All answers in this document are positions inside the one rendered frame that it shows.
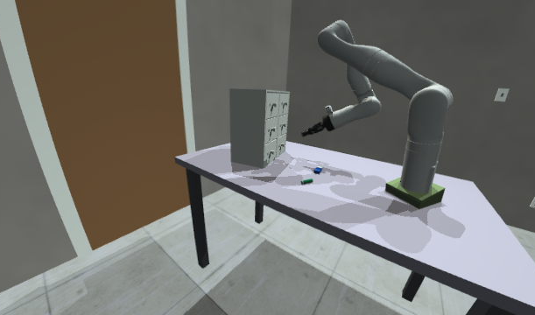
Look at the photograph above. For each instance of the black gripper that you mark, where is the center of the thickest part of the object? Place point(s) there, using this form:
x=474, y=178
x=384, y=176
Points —
x=327, y=124

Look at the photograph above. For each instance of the grey drawer front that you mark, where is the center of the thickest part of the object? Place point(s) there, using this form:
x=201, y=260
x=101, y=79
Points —
x=281, y=144
x=282, y=124
x=271, y=107
x=283, y=103
x=269, y=150
x=270, y=127

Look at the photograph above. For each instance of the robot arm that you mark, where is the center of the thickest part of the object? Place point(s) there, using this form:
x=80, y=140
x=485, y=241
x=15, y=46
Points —
x=427, y=109

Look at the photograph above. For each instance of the grey chest of drawers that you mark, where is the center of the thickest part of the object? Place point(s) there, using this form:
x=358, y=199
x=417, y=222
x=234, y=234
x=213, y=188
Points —
x=247, y=125

